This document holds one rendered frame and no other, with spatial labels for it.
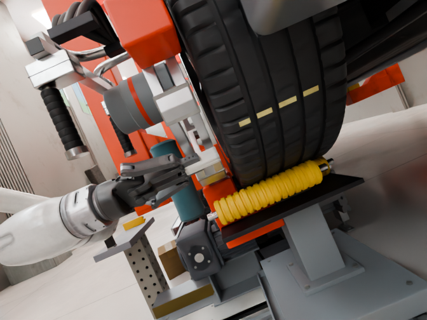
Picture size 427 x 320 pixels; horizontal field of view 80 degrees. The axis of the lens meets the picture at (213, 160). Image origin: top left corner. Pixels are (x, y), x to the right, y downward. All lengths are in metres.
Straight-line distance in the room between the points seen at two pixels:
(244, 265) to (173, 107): 0.88
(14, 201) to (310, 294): 0.75
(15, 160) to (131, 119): 5.42
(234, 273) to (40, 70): 0.99
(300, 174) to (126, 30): 0.42
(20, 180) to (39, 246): 5.48
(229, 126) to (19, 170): 5.71
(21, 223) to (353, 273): 0.72
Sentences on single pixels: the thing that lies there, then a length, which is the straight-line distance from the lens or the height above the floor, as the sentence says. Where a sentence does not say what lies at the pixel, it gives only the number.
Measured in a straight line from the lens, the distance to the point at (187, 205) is 0.79.
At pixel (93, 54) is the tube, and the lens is 0.76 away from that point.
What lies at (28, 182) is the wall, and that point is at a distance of 5.94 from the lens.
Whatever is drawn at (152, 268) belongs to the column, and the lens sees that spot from 1.41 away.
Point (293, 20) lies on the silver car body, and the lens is 0.34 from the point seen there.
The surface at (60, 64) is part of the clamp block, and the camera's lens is 0.61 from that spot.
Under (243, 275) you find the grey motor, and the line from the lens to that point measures 1.21.
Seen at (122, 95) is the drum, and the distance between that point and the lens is 0.68.
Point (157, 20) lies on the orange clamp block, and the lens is 0.39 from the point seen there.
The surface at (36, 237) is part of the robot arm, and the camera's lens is 0.55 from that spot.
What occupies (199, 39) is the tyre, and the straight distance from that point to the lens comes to 0.41.
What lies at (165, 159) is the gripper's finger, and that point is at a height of 0.67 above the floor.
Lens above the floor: 0.64
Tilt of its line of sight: 1 degrees down
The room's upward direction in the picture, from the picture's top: 24 degrees counter-clockwise
